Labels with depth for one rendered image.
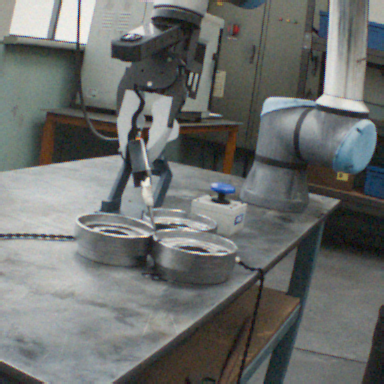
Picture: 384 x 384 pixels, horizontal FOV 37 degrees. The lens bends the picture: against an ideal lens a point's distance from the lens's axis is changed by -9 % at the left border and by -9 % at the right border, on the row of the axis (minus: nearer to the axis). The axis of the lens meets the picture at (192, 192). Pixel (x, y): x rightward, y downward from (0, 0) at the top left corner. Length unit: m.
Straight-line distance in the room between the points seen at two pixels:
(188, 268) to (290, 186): 0.59
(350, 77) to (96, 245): 0.65
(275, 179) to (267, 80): 3.41
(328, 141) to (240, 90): 3.55
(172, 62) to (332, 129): 0.47
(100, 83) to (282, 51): 1.83
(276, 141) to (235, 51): 3.51
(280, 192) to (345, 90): 0.26
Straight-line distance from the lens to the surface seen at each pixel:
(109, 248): 0.74
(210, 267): 0.72
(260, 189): 1.27
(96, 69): 3.26
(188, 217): 0.92
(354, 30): 1.19
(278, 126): 1.26
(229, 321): 1.31
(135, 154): 0.79
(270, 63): 4.66
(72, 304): 0.62
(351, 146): 1.16
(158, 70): 0.81
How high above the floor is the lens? 1.04
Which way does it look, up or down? 11 degrees down
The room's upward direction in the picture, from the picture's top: 9 degrees clockwise
